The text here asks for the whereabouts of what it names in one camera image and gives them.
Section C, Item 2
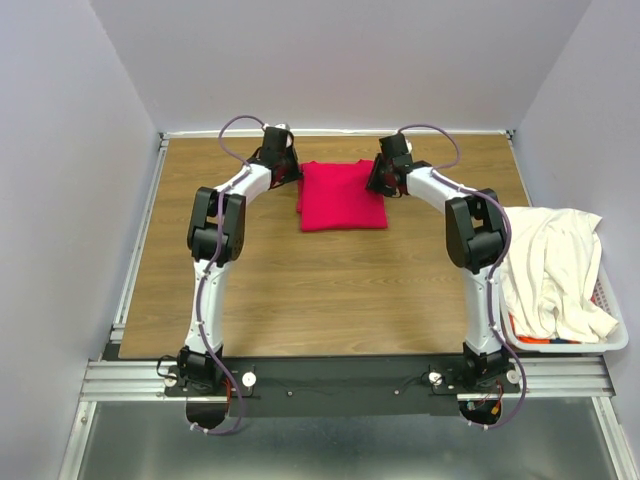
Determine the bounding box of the pink t-shirt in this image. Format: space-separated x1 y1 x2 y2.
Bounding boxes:
296 159 388 233

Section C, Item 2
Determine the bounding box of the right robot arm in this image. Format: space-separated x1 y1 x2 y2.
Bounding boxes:
366 131 510 392

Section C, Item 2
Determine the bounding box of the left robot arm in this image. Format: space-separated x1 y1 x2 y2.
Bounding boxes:
177 124 301 395

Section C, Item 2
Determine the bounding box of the cream white t-shirt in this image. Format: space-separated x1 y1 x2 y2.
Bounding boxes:
499 204 621 346

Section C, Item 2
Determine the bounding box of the orange garment in basket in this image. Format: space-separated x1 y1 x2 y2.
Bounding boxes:
516 336 581 345

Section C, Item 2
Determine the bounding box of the white laundry basket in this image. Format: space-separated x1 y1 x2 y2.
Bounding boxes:
483 212 630 355

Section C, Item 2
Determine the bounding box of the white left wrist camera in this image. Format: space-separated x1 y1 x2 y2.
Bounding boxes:
262 123 294 148

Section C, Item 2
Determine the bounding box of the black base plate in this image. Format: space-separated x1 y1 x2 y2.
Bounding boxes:
156 353 520 430

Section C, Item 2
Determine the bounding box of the aluminium table frame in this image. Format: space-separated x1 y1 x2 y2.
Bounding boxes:
61 136 639 479

